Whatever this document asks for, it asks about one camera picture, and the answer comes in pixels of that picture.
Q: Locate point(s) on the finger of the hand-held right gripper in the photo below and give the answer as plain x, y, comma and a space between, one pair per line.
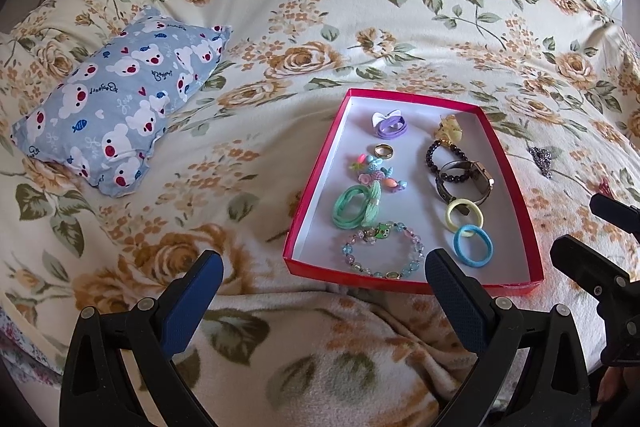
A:
580, 259
612, 209

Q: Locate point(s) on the yellow hair ornament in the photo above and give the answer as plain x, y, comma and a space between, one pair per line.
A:
447, 129

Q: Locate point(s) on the floral bedsheet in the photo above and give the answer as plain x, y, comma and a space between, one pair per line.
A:
20, 342

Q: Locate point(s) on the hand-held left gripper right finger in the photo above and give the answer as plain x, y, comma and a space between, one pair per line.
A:
457, 302

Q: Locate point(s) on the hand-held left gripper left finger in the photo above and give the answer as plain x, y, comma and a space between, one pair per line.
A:
195, 302

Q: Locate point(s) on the blue bear print pillow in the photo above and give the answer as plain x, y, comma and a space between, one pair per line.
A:
110, 107

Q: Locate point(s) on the floral blanket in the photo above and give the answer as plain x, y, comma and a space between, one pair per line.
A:
300, 17

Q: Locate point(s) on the person's right hand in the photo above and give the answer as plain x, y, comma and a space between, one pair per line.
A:
609, 386

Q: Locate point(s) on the wristwatch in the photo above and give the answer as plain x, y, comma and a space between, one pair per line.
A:
482, 174

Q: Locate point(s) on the red jewelry box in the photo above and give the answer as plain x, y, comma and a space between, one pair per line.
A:
415, 127

